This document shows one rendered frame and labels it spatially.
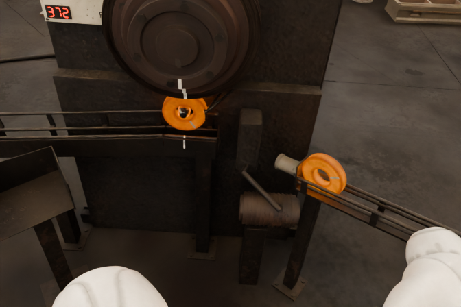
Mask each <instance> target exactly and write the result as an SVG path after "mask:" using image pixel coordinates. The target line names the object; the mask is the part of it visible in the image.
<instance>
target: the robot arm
mask: <svg viewBox="0 0 461 307"><path fill-rule="evenodd" d="M405 257H406V261H407V267H406V269H405V271H404V273H403V277H402V281H400V282H399V283H398V284H397V285H396V286H395V287H394V288H393V289H392V290H391V292H390V294H389V295H388V297H387V299H386V301H385V303H384V305H383V307H461V238H460V237H459V236H458V235H457V234H456V233H454V232H452V231H451V230H447V229H445V228H441V227H432V228H425V229H423V230H419V231H417V232H415V233H413V235H411V237H410V239H409V240H408V242H407V245H406V251H405ZM52 307H168V305H167V304H166V302H165V300H164V299H163V298H162V296H161V294H160V293H159V292H158V291H157V290H156V289H155V288H154V286H153V285H152V284H151V283H150V282H149V281H148V280H147V279H146V278H144V277H143V276H142V275H141V274H140V273H139V272H137V271H134V270H131V269H128V268H126V267H118V266H113V267H102V268H97V269H94V270H92V271H89V272H86V273H84V274H82V275H81V276H79V277H77V278H76V279H74V280H73V281H71V282H70V283H69V284H68V285H67V286H66V287H65V288H64V290H63V291H62V292H61V293H60V294H59V295H58V296H57V298H56V299H55V301H54V304H53V306H52Z"/></svg>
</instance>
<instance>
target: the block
mask: <svg viewBox="0 0 461 307"><path fill-rule="evenodd" d="M262 127H263V115H262V111H261V110H260V109H253V108H242V109H241V111H240V118H239V133H238V141H237V159H236V169H237V171H241V169H242V168H243V166H244V165H245V164H248V165H249V167H248V169H247V171H246V172H255V171H256V170H257V163H258V157H259V148H260V142H261V133H262Z"/></svg>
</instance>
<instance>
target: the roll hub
mask: <svg viewBox="0 0 461 307"><path fill-rule="evenodd" d="M182 2H187V3H188V4H189V9H188V11H187V12H183V11H182V10H181V9H180V5H181V3H182ZM139 14H144V15H145V17H146V20H145V22H144V23H140V22H139V21H138V20H137V17H138V15H139ZM216 34H222V35H223V37H224V39H223V41H222V42H216V40H215V39H214V38H215V35H216ZM127 41H128V49H129V52H130V55H131V57H132V59H133V56H134V54H135V53H136V54H139V55H140V56H141V57H142V58H141V60H140V62H135V61H134V60H133V61H134V63H135V64H136V66H137V67H138V68H139V70H140V71H141V72H142V73H143V74H144V75H146V76H147V77H148V78H150V79H151V80H153V81H154V82H156V83H158V84H160V85H163V86H166V87H168V86H167V84H166V83H167V81H168V80H173V81H174V83H175V85H174V87H173V88H177V89H178V79H181V82H182V89H189V88H196V87H199V86H202V85H204V84H206V83H208V82H210V81H211V80H212V79H213V78H214V77H216V75H217V74H218V73H219V72H220V71H221V70H222V67H223V66H224V63H225V61H226V57H227V52H228V33H227V29H226V26H225V24H224V21H223V20H222V17H221V16H220V15H219V13H218V12H217V11H216V10H215V8H214V7H213V6H212V5H210V4H209V3H207V2H206V1H205V0H147V1H145V2H144V3H143V4H142V5H141V6H140V7H139V9H138V10H137V11H136V13H135V15H134V17H133V18H132V20H131V22H130V25H129V28H128V35H127ZM207 71H212V72H213V74H214V76H213V78H212V79H207V78H206V76H205V74H206V72H207Z"/></svg>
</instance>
